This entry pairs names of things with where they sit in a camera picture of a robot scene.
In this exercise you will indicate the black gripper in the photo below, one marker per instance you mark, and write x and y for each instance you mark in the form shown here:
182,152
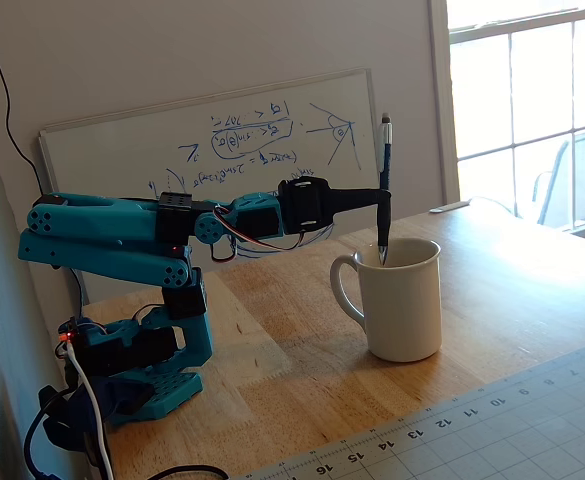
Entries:
306,206

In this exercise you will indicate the dark blue mechanical pen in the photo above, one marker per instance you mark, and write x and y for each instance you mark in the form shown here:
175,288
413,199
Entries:
385,150

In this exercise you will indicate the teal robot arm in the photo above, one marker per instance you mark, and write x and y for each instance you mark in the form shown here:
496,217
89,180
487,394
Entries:
97,220

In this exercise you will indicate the cream ceramic mug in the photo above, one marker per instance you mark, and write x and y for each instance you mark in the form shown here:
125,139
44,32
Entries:
402,310

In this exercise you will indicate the small white strip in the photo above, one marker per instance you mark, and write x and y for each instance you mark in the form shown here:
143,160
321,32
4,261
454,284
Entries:
449,207

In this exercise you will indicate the white framed window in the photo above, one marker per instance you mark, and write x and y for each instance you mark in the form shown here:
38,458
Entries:
442,100

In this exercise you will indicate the whiteboard with blue writing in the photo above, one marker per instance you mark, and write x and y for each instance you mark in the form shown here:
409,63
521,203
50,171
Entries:
122,165

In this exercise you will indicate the grey gridded cutting mat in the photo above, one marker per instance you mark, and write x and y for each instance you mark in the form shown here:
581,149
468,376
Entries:
522,430

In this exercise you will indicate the dark blue table clamp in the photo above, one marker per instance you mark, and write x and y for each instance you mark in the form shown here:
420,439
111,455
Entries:
117,395

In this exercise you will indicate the controller board with red light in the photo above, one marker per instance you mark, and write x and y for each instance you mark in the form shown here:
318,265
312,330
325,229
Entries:
68,339

